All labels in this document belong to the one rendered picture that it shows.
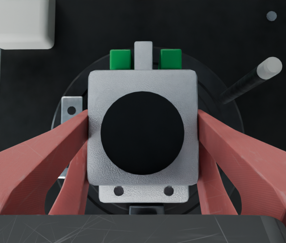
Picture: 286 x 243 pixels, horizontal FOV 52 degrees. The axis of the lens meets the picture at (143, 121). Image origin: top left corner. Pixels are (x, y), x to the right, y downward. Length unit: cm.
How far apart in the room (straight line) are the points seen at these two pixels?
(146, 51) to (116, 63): 2
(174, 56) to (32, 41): 12
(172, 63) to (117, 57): 3
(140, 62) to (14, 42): 12
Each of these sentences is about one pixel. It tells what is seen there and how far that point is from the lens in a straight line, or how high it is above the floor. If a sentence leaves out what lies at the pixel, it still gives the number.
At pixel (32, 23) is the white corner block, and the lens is 24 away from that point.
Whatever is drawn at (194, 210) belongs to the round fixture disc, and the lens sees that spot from 21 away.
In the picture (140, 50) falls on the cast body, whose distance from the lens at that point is 16.
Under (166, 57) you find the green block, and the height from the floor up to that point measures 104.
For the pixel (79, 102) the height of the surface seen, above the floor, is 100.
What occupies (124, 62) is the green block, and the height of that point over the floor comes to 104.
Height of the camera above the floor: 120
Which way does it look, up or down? 85 degrees down
